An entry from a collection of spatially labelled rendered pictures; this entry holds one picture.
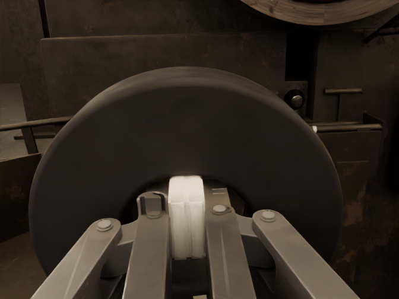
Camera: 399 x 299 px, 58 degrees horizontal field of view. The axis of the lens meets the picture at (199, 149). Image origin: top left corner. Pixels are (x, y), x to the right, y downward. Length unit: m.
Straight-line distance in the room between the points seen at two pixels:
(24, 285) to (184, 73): 0.39
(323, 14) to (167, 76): 0.49
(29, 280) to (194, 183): 0.36
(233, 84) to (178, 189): 0.05
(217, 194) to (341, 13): 0.50
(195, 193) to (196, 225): 0.01
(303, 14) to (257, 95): 0.47
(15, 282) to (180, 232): 0.37
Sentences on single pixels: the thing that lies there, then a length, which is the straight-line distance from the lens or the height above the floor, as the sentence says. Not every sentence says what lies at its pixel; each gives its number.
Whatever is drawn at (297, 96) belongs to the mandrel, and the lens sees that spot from 0.74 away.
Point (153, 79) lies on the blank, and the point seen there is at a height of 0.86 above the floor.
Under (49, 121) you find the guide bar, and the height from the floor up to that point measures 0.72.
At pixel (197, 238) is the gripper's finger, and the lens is 0.16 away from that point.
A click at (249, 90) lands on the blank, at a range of 0.15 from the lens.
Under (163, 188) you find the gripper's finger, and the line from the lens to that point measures 0.17.
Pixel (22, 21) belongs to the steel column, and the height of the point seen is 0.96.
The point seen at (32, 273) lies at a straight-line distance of 0.51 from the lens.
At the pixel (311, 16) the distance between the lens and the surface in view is 0.62.
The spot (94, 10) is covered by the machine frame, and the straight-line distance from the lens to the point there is 0.76.
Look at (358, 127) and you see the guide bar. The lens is 0.68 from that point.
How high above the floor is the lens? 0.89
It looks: 19 degrees down
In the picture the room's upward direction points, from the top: 2 degrees counter-clockwise
